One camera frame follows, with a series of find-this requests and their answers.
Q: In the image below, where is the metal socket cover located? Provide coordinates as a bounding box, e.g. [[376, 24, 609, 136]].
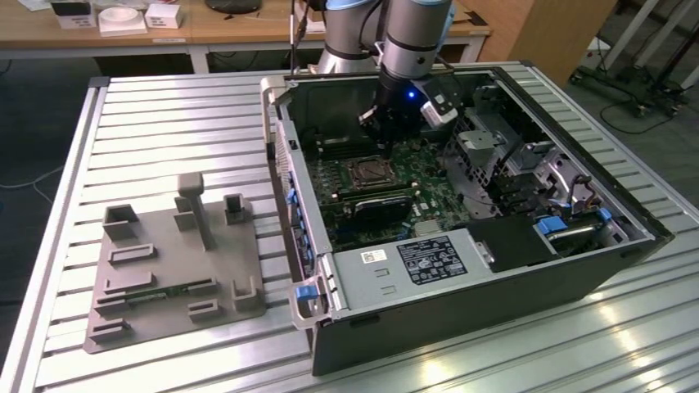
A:
[[344, 157, 393, 191]]

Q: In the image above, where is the black RAM slots bank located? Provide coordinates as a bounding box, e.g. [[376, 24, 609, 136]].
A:
[[325, 186, 412, 204], [314, 137, 381, 160]]

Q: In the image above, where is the black graphics card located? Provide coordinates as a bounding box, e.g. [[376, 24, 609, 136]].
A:
[[348, 194, 413, 229]]

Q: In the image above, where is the green motherboard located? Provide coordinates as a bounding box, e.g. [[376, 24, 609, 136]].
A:
[[302, 134, 473, 251]]

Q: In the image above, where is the metal drive cage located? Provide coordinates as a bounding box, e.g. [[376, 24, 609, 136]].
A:
[[444, 84, 552, 218]]

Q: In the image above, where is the pale blue teach pendant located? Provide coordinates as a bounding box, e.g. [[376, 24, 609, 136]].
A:
[[436, 2, 457, 48]]

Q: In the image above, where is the small white carton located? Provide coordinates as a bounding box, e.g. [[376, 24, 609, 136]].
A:
[[298, 0, 328, 34]]

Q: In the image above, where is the grey power supply unit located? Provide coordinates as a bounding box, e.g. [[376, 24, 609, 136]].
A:
[[329, 228, 496, 313]]

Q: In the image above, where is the black plastic shroud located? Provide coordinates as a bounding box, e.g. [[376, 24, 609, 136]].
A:
[[466, 215, 561, 274]]

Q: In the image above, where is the wooden cabinet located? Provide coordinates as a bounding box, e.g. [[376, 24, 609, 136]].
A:
[[490, 0, 621, 87]]

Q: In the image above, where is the wooden desk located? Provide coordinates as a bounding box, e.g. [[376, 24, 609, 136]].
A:
[[189, 0, 492, 62], [0, 0, 195, 52]]

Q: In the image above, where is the blue disk carrier latch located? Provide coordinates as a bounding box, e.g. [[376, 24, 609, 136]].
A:
[[533, 216, 569, 237]]

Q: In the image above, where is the black round object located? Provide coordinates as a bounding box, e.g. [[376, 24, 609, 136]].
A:
[[203, 0, 261, 12]]

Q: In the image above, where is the open black PC case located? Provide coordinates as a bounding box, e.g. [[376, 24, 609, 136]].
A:
[[258, 67, 676, 377]]

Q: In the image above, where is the grey parts rack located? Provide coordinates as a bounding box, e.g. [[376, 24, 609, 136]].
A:
[[81, 171, 267, 355]]

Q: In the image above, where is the wheeled equipment stand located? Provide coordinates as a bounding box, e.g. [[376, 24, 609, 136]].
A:
[[566, 0, 699, 120]]

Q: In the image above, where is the white printed box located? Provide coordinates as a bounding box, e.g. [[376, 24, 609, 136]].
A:
[[143, 3, 183, 29]]

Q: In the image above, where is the green RAM stick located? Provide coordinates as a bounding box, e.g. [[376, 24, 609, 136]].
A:
[[125, 284, 191, 306]]

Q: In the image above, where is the white round holder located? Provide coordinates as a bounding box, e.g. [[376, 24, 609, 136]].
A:
[[97, 7, 147, 38]]

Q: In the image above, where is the white box with black top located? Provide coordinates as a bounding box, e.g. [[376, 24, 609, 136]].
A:
[[50, 0, 93, 30]]

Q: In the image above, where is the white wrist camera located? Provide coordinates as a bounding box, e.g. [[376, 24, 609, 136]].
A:
[[417, 77, 460, 129]]

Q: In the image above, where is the black hanging cable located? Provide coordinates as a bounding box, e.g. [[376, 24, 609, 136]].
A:
[[286, 0, 304, 75]]

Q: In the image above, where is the coloured wire bundle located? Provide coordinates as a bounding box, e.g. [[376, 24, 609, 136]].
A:
[[560, 174, 602, 216]]

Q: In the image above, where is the white floor cable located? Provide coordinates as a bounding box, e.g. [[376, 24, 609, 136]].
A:
[[0, 167, 66, 201]]

